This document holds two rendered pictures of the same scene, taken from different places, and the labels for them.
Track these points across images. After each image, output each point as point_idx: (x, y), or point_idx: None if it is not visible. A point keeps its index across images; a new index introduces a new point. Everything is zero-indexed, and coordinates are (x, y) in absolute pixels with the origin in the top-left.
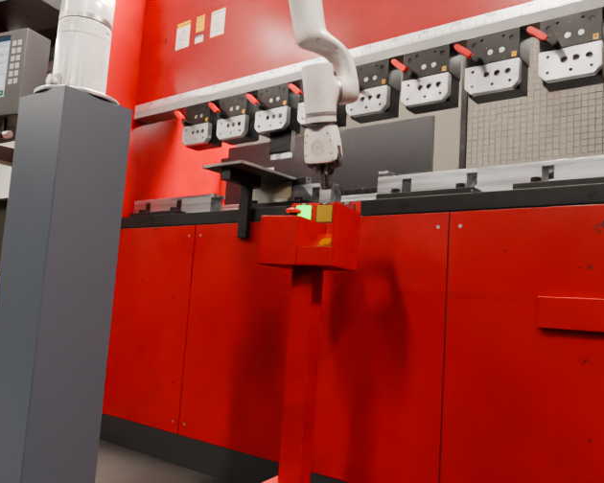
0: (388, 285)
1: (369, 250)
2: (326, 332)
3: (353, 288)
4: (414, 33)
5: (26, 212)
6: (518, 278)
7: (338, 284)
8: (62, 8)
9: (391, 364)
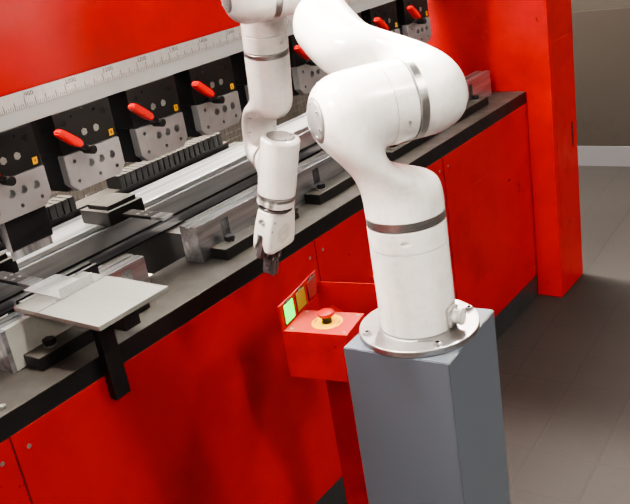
0: None
1: (266, 311)
2: (250, 418)
3: (262, 358)
4: (192, 40)
5: (485, 483)
6: (358, 270)
7: (248, 363)
8: (438, 206)
9: (305, 397)
